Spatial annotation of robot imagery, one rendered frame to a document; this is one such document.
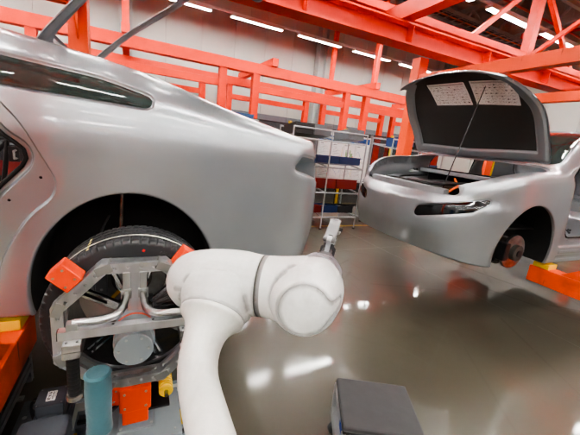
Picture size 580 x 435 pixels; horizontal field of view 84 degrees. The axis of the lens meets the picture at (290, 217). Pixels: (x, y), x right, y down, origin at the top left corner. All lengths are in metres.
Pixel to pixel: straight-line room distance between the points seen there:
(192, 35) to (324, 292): 10.80
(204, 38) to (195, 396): 10.90
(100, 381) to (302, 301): 1.09
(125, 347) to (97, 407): 0.26
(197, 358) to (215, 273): 0.12
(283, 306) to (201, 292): 0.13
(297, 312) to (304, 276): 0.05
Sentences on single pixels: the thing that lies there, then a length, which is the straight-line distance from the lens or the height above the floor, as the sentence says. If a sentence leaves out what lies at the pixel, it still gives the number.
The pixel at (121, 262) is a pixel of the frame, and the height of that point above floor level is 1.12.
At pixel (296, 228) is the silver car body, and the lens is 1.86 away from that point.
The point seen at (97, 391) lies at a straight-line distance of 1.46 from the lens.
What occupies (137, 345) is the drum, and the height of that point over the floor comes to 0.86.
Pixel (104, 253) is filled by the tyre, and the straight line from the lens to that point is 1.42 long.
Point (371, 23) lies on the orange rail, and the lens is 4.68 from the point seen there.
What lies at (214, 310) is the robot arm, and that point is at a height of 1.37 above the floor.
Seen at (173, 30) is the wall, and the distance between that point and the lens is 11.03.
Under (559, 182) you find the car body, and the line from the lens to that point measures 3.71.
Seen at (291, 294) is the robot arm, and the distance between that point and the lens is 0.44.
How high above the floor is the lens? 1.62
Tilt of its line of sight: 13 degrees down
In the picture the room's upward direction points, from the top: 6 degrees clockwise
